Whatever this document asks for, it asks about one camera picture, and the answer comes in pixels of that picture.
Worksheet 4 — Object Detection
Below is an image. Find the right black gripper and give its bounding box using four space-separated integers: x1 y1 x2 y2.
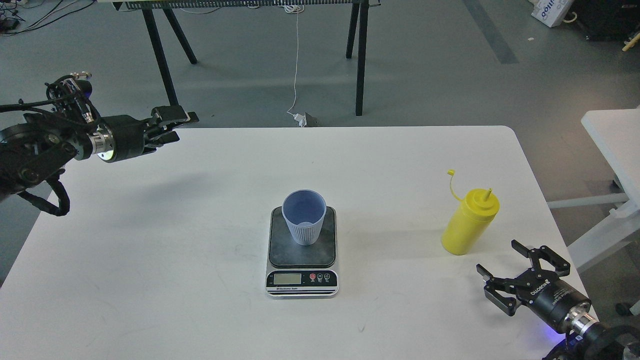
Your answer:
476 239 592 334

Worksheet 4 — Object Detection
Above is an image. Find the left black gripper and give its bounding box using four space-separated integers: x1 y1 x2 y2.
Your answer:
97 105 200 163

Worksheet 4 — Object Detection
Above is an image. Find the yellow squeeze bottle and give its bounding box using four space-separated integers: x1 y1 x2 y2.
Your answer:
441 169 500 256

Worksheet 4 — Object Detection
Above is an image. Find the blue ribbed plastic cup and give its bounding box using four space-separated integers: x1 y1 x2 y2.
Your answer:
281 189 327 246

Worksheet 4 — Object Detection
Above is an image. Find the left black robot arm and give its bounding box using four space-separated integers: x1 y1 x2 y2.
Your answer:
0 71 199 217

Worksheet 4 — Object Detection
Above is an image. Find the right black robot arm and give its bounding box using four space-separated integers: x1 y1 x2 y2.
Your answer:
476 240 639 360

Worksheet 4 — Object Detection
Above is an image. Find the digital kitchen scale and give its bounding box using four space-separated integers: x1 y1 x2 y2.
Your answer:
265 206 339 299

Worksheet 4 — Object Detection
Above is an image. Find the white power adapter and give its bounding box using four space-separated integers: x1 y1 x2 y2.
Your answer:
293 113 310 128

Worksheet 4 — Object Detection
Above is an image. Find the black trestle table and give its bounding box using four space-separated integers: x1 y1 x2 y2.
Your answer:
98 0 383 124

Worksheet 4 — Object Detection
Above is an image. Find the white cardboard box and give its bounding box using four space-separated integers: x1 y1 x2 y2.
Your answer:
531 0 575 28

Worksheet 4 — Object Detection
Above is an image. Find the white hanging cable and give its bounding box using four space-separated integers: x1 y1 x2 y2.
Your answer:
286 5 302 118

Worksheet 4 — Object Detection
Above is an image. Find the floor cables bundle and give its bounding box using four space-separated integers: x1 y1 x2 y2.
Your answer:
0 0 96 36

